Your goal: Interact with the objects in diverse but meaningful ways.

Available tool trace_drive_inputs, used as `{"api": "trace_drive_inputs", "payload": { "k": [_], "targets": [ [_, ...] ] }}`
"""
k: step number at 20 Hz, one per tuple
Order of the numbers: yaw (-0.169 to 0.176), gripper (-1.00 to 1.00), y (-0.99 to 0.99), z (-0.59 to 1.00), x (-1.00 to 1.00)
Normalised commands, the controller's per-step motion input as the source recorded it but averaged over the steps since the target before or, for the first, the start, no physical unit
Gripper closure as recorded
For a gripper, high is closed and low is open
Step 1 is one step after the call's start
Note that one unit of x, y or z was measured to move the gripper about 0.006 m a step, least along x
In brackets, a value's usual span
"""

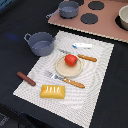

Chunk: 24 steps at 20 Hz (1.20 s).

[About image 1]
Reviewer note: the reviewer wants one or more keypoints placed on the red toy tomato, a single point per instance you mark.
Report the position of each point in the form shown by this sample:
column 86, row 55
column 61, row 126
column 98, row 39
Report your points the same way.
column 71, row 60

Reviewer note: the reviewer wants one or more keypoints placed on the white toy fish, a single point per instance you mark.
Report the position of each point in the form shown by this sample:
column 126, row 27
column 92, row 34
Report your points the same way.
column 82, row 45

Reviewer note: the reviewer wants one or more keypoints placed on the yellow toy bread loaf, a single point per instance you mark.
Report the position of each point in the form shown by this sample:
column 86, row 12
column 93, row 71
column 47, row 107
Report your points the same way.
column 52, row 91

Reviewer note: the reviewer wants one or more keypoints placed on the round wooden plate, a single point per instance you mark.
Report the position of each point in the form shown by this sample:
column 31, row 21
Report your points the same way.
column 68, row 71

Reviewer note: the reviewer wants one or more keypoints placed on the white woven placemat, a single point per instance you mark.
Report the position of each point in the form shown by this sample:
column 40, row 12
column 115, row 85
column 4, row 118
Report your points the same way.
column 79, row 104

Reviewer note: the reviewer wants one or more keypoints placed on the brown toy sausage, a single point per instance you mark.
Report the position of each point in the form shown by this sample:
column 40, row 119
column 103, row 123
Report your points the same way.
column 26, row 78

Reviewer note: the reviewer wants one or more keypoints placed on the grey saucepan on stove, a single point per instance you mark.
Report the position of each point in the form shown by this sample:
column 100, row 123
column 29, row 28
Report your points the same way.
column 66, row 9

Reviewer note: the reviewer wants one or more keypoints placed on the beige bowl on stove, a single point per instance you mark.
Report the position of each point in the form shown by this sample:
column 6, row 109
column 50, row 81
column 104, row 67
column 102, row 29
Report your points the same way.
column 123, row 14

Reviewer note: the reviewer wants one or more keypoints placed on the fork with wooden handle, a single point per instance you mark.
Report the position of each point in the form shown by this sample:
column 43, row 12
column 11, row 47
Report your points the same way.
column 54, row 76

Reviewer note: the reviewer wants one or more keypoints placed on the knife with wooden handle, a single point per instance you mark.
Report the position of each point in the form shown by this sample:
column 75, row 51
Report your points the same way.
column 79, row 55

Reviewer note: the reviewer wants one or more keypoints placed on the grey pot with handles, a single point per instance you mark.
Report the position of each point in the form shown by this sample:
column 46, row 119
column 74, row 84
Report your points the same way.
column 41, row 43

